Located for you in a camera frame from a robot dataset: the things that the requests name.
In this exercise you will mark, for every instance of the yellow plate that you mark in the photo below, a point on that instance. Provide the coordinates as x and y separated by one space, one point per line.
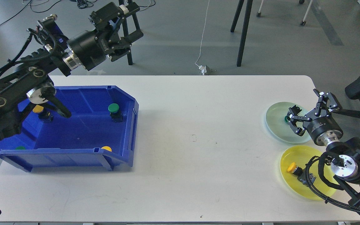
301 154

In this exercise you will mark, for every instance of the yellow push button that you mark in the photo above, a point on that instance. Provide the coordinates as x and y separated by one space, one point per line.
107 148
300 174
44 115

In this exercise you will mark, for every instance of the white chair legs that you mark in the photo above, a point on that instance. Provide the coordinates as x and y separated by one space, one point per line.
303 21

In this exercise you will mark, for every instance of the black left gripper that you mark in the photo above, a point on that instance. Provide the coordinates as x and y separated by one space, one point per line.
91 48

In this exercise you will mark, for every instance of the right black tripod legs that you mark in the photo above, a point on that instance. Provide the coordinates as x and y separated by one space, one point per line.
245 26

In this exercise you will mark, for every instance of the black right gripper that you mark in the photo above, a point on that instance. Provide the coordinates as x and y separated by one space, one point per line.
321 127

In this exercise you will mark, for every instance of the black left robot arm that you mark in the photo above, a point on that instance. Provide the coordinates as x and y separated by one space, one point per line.
25 81

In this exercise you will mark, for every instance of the yellow push button front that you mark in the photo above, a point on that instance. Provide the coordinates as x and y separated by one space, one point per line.
107 148

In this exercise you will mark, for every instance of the blue plastic bin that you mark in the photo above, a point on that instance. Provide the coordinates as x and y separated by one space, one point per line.
77 141

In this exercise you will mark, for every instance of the black tripod legs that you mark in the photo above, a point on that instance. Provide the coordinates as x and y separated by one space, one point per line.
245 26
131 27

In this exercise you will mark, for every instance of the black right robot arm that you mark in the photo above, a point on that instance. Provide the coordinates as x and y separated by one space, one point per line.
339 165

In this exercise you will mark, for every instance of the light green plate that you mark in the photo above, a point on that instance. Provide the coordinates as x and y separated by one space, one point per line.
276 121

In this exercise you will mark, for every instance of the left black tripod legs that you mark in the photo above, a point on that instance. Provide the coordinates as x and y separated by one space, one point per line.
131 27

